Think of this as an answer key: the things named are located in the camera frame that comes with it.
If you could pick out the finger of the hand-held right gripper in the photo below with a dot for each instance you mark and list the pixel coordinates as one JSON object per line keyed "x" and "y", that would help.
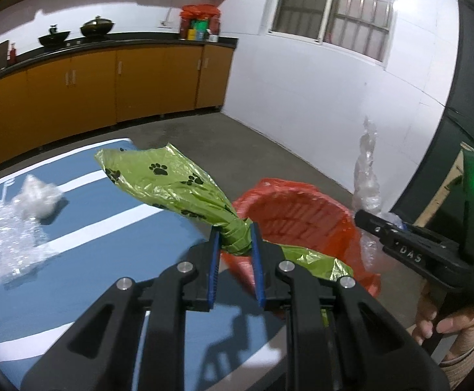
{"x": 377, "y": 224}

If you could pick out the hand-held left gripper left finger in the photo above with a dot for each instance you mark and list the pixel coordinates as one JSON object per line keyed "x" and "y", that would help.
{"x": 214, "y": 269}

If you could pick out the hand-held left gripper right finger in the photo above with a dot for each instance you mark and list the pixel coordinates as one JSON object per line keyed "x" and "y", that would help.
{"x": 258, "y": 269}

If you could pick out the clear plastic bag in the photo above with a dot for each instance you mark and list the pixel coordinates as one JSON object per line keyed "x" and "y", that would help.
{"x": 41, "y": 197}
{"x": 367, "y": 183}

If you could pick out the red basket with orange liner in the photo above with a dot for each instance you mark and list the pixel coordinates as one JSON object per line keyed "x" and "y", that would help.
{"x": 302, "y": 220}

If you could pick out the lime green paw-print bag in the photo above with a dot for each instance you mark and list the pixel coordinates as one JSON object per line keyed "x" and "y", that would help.
{"x": 171, "y": 183}

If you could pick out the person's right hand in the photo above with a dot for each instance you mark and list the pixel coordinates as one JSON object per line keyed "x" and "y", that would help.
{"x": 461, "y": 321}

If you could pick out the blue white striped cloth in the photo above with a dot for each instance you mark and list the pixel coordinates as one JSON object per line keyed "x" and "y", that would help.
{"x": 118, "y": 228}

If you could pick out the crumpled clear plastic bag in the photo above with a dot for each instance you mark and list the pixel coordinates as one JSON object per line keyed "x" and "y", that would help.
{"x": 41, "y": 197}

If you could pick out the orange wooden base cabinets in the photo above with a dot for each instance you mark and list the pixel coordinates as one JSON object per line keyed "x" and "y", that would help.
{"x": 147, "y": 81}

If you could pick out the bubble wrap sheet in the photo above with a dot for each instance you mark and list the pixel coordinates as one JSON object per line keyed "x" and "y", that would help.
{"x": 13, "y": 240}

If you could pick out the small white cup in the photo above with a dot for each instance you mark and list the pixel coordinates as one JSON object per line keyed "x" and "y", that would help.
{"x": 213, "y": 38}

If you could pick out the barred window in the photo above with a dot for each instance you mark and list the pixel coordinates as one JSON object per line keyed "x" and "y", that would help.
{"x": 302, "y": 0}

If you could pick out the black kitchen countertop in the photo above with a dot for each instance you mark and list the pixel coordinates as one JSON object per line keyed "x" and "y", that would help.
{"x": 139, "y": 42}

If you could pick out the orange bag of groceries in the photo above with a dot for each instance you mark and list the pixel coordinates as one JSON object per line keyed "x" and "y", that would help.
{"x": 198, "y": 14}

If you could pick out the black wok with lid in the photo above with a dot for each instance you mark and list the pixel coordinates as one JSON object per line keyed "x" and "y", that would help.
{"x": 97, "y": 28}

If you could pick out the small red bottle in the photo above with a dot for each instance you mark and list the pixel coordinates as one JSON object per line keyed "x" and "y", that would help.
{"x": 13, "y": 55}

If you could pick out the light wooden frame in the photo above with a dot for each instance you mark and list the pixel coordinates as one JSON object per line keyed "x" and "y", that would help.
{"x": 444, "y": 195}

